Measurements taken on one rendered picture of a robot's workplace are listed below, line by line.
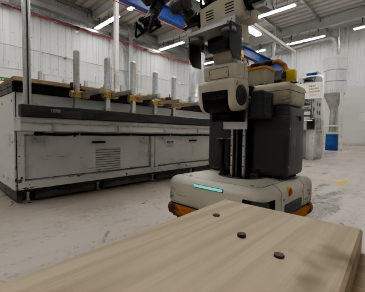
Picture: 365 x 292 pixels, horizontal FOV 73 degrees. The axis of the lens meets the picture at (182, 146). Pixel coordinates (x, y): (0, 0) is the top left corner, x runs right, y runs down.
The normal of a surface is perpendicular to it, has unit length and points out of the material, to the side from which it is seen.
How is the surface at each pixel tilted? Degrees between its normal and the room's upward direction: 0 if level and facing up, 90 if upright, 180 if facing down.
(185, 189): 90
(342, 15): 90
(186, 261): 0
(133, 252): 0
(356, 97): 90
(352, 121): 90
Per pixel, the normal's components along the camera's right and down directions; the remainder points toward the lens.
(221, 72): -0.69, 0.17
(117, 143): 0.73, 0.04
